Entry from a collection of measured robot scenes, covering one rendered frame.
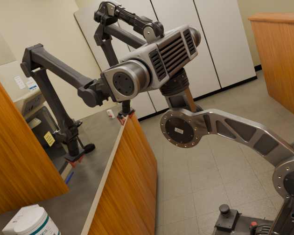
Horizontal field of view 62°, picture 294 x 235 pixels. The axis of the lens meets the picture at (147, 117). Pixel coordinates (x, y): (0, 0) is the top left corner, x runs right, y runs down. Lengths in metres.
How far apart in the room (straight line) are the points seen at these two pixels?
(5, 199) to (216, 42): 3.70
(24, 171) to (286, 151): 1.29
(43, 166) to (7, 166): 0.20
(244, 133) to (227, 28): 3.50
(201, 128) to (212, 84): 3.50
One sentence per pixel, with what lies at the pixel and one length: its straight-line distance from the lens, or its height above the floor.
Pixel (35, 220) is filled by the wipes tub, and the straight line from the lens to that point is 1.16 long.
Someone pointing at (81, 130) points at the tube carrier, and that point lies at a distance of 1.83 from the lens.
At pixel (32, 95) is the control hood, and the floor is 1.49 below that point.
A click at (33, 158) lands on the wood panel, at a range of 1.48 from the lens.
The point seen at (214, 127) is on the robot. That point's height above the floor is 1.13.
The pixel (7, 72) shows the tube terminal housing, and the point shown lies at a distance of 1.64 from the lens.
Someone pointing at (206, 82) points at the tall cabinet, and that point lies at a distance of 4.50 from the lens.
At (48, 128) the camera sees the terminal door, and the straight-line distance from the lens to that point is 1.70.
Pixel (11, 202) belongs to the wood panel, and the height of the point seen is 0.99.
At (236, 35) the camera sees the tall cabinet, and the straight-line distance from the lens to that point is 4.47.
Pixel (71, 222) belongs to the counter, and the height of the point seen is 0.94.
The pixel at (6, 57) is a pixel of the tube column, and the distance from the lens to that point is 1.71.
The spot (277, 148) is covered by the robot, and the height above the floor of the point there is 1.03.
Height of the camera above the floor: 1.61
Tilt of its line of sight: 20 degrees down
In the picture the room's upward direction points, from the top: 24 degrees counter-clockwise
